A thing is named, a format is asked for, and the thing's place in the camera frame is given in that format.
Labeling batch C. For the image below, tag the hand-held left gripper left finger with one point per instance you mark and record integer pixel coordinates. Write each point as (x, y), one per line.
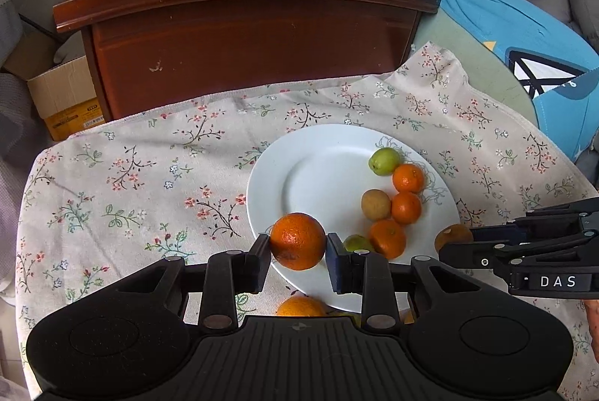
(259, 263)

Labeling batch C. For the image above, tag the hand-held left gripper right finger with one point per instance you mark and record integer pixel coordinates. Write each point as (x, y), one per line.
(336, 263)

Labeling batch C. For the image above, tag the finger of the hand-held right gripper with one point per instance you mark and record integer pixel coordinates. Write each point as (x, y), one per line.
(496, 233)
(468, 255)

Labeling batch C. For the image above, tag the amber brown round fruit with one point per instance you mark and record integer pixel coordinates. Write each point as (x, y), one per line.
(451, 236)

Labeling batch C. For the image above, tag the large dark orange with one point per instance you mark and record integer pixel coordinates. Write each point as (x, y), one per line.
(297, 241)

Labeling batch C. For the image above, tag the large brown round fruit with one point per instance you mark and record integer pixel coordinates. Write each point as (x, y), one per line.
(376, 204)

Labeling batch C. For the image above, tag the white plate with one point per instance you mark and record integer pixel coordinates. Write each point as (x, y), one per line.
(318, 176)

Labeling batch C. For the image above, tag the small green jujube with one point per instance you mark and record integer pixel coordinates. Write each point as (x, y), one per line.
(384, 161)

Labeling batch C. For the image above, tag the person's right hand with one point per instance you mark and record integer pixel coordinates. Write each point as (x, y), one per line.
(593, 331)

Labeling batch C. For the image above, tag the large light orange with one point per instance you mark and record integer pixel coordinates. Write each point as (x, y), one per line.
(301, 307)

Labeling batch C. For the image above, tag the floral tablecloth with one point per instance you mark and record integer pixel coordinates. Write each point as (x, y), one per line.
(140, 195)

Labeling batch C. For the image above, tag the blue printed cloth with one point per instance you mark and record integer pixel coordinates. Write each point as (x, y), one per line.
(524, 36)

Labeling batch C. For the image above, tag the dark wooden cabinet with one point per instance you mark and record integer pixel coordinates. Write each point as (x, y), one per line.
(252, 36)

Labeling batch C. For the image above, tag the cardboard box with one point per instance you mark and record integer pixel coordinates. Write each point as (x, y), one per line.
(61, 97)

